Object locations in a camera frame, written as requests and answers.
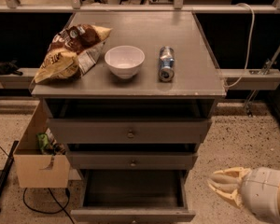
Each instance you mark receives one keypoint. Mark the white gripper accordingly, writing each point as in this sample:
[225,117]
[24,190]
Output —
[260,190]

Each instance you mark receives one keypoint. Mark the green snack packet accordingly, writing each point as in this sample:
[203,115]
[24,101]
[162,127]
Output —
[43,143]

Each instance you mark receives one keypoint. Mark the grey drawer cabinet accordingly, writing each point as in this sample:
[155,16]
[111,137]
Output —
[192,93]

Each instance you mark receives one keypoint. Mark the white bowl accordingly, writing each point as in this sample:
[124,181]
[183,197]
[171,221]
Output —
[124,61]

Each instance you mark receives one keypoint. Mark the yellow brown chip bag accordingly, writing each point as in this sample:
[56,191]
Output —
[73,52]

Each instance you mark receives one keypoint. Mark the black bar on floor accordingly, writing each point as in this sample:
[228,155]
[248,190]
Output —
[1,179]

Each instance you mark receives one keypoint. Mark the blue silver soda can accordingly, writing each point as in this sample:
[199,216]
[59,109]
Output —
[166,64]

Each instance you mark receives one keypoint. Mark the metal railing frame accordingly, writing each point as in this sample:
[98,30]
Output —
[67,6]

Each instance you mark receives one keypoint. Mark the grey bottom drawer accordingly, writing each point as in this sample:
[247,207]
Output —
[133,197]

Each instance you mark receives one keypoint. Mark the grey top drawer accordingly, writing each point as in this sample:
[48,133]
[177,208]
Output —
[128,131]

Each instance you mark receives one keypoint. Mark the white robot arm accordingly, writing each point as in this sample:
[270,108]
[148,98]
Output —
[257,191]

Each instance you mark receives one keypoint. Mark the black object on ledge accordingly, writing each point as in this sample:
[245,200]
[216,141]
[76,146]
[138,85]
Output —
[7,68]

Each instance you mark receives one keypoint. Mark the cardboard box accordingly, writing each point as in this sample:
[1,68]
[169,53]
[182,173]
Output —
[34,169]

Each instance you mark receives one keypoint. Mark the grey middle drawer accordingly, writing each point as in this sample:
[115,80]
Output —
[131,156]

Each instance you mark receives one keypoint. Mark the grey drawer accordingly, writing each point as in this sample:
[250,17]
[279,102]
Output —
[131,156]
[133,197]
[128,131]

